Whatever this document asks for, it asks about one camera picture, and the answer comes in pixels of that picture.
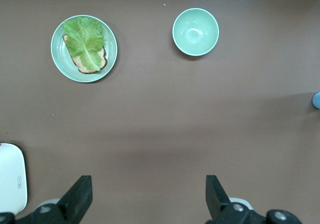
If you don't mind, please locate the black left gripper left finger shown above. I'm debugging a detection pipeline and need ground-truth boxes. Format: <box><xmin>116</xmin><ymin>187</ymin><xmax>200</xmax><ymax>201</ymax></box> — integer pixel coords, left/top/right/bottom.
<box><xmin>24</xmin><ymin>175</ymin><xmax>93</xmax><ymax>224</ymax></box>

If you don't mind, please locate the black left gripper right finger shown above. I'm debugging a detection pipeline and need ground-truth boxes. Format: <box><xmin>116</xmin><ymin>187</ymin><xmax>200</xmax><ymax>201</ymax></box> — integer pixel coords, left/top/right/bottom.
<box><xmin>206</xmin><ymin>175</ymin><xmax>267</xmax><ymax>224</ymax></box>

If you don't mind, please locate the blue cup holding paper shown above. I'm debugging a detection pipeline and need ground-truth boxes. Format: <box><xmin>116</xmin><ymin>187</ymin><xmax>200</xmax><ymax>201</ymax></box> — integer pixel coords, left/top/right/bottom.
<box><xmin>312</xmin><ymin>91</ymin><xmax>320</xmax><ymax>109</ymax></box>

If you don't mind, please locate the white toaster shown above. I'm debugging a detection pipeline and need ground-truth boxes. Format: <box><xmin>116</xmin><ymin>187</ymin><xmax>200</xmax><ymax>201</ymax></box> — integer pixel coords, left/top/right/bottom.
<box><xmin>0</xmin><ymin>142</ymin><xmax>28</xmax><ymax>215</ymax></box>

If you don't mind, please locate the toasted bread slice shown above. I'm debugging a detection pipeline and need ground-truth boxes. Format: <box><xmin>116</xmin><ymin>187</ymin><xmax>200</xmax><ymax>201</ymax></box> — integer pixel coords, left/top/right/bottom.
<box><xmin>61</xmin><ymin>33</ymin><xmax>108</xmax><ymax>74</ymax></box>

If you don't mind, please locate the pale green plate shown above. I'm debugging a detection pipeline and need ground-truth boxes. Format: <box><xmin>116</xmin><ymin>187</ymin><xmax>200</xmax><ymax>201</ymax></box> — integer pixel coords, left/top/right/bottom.
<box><xmin>50</xmin><ymin>14</ymin><xmax>118</xmax><ymax>83</ymax></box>

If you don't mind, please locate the green lettuce leaf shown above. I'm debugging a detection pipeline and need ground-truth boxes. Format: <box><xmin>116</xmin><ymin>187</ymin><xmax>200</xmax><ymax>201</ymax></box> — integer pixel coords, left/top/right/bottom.
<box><xmin>61</xmin><ymin>16</ymin><xmax>105</xmax><ymax>71</ymax></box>

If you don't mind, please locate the pale green bowl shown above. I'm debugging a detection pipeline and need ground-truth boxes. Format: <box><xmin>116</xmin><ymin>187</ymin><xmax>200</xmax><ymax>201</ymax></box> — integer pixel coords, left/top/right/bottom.
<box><xmin>171</xmin><ymin>7</ymin><xmax>220</xmax><ymax>57</ymax></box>

